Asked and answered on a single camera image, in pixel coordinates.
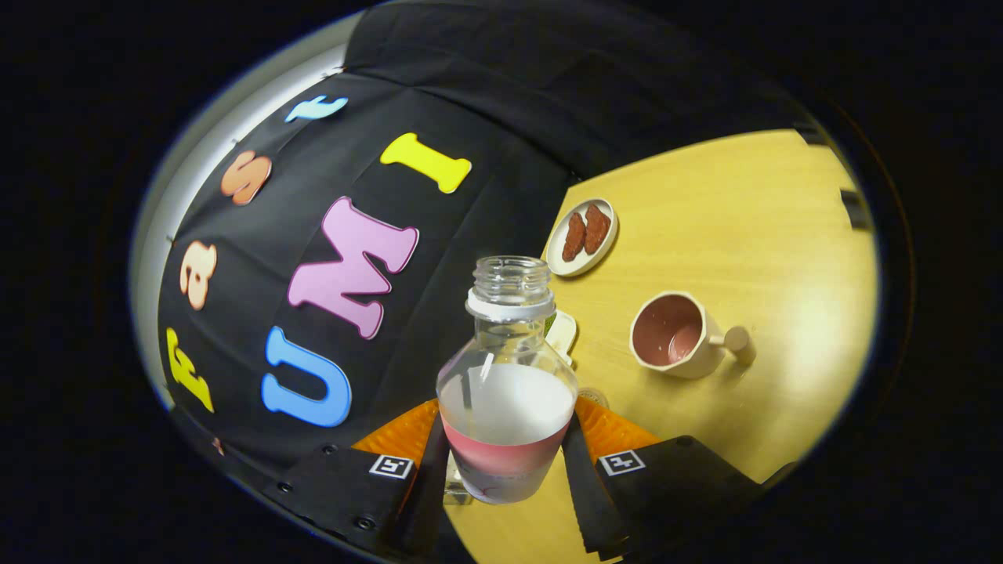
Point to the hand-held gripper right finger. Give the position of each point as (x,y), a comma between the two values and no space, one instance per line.
(592,501)

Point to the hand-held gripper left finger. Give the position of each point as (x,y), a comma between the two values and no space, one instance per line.
(427,501)

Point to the round wooden coaster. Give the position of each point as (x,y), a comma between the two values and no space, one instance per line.
(593,396)

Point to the clear juice bottle pink label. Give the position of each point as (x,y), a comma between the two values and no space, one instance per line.
(505,407)

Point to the small white dish green filling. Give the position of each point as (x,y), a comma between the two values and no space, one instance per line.
(563,337)

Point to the white round plate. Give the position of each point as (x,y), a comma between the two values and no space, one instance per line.
(558,262)

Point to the red sausage piece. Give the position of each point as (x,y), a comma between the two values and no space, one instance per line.
(596,229)
(573,236)

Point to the wooden table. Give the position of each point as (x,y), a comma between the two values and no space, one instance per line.
(744,204)

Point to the black backdrop cloth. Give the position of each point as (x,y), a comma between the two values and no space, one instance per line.
(470,110)

